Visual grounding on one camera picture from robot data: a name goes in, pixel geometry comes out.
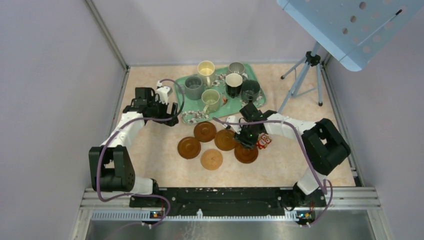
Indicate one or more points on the pale yellow mug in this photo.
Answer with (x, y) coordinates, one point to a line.
(206, 71)

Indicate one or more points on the black mug white inside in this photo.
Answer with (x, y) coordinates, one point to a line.
(233, 82)

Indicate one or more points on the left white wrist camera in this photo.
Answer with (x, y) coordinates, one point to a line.
(163, 92)

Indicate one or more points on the light tan wooden coaster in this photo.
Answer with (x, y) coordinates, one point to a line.
(211, 159)

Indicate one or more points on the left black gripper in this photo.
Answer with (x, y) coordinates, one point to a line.
(174, 120)

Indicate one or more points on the ribbed grey mug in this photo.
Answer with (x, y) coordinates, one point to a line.
(238, 68)

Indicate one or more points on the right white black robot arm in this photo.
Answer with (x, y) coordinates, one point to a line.
(320, 141)

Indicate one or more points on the grey tripod stand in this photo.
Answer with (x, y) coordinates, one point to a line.
(310, 60)

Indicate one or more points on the aluminium frame rail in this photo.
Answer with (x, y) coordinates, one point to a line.
(111, 206)

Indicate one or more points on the dark green mug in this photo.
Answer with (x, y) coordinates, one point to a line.
(250, 90)

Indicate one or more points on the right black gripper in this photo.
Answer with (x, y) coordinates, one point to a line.
(245, 141)

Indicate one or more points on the light green mug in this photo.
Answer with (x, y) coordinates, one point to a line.
(211, 100)

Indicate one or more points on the plain grey mug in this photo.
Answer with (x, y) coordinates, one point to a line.
(193, 88)

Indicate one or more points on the green floral serving tray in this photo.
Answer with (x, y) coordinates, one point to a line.
(192, 109)

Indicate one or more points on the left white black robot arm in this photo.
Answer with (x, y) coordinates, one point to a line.
(111, 168)

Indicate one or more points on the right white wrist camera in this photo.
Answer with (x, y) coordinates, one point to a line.
(233, 124)

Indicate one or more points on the red owl picture card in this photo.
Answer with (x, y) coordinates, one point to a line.
(263, 141)

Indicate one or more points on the light blue perforated panel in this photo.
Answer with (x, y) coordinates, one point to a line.
(352, 31)

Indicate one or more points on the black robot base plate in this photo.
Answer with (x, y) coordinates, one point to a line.
(229, 201)

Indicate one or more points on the dark brown wooden coaster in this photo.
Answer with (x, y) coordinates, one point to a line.
(189, 147)
(224, 140)
(245, 155)
(205, 131)

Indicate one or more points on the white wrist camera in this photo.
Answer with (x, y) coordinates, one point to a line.
(163, 92)
(233, 124)

